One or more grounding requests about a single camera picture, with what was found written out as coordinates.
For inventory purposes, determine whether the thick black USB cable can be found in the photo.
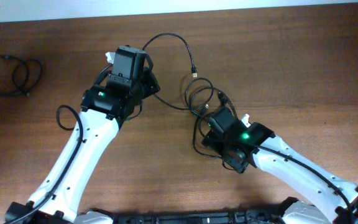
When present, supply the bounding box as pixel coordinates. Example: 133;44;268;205
141;32;198;111

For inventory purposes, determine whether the thin black USB cable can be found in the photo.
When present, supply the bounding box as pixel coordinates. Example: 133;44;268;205
0;46;44;97

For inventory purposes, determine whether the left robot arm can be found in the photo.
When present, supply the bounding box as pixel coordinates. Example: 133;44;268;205
5;45;160;223

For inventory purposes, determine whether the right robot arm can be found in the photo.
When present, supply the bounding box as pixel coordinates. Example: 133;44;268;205
201;107;358;223

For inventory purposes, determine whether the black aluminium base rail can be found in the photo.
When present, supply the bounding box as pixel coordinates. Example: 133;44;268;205
82;195;310;224

